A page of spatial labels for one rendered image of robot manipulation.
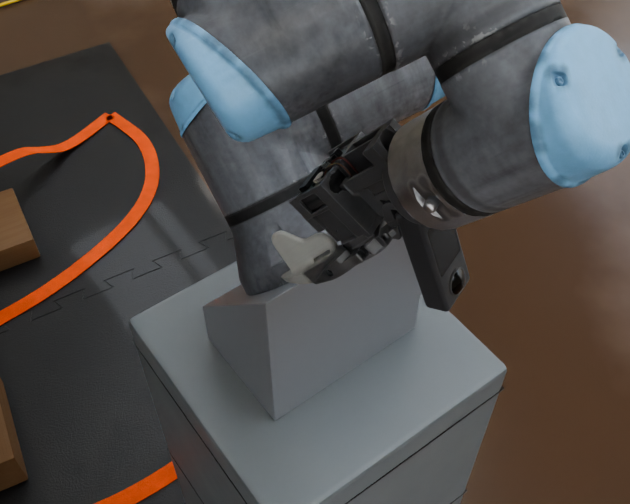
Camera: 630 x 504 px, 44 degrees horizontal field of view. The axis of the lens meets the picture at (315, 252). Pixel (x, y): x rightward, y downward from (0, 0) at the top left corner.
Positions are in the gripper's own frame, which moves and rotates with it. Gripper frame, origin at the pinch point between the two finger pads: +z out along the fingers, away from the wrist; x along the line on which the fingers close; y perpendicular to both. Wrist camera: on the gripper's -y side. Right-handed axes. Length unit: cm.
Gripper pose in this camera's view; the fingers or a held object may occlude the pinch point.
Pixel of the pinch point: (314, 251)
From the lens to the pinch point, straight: 78.2
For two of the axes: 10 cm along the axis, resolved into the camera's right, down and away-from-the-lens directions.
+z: -5.2, 2.2, 8.3
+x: -5.0, 7.0, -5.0
